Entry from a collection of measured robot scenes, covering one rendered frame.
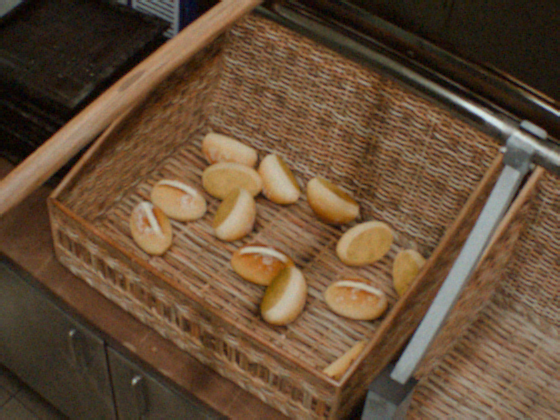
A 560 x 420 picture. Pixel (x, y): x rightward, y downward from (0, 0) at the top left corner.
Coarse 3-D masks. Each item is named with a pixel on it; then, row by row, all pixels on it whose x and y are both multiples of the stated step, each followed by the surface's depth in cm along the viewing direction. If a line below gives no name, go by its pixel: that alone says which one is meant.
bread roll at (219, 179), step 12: (216, 168) 178; (228, 168) 178; (240, 168) 178; (252, 168) 179; (204, 180) 179; (216, 180) 179; (228, 180) 178; (240, 180) 178; (252, 180) 178; (216, 192) 179; (228, 192) 179; (252, 192) 178
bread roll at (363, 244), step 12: (360, 228) 171; (372, 228) 171; (384, 228) 172; (348, 240) 170; (360, 240) 170; (372, 240) 171; (384, 240) 172; (348, 252) 169; (360, 252) 170; (372, 252) 171; (384, 252) 172; (348, 264) 171; (360, 264) 171
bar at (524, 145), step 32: (320, 32) 121; (384, 64) 118; (416, 96) 118; (448, 96) 115; (480, 128) 114; (512, 128) 112; (512, 160) 112; (544, 160) 110; (512, 192) 113; (480, 224) 114; (480, 256) 115; (448, 288) 114; (416, 352) 115; (384, 384) 115; (416, 384) 115; (384, 416) 117
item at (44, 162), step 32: (224, 0) 120; (256, 0) 121; (192, 32) 115; (160, 64) 112; (128, 96) 109; (64, 128) 105; (96, 128) 106; (32, 160) 101; (64, 160) 104; (0, 192) 99; (32, 192) 101
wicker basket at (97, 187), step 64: (192, 64) 178; (256, 64) 181; (320, 64) 174; (128, 128) 171; (192, 128) 189; (256, 128) 187; (384, 128) 172; (64, 192) 163; (128, 192) 181; (384, 192) 176; (448, 192) 169; (64, 256) 169; (128, 256) 154; (192, 256) 173; (320, 256) 174; (384, 256) 176; (448, 256) 157; (192, 320) 154; (256, 320) 165; (320, 320) 166; (384, 320) 167; (256, 384) 154; (320, 384) 143
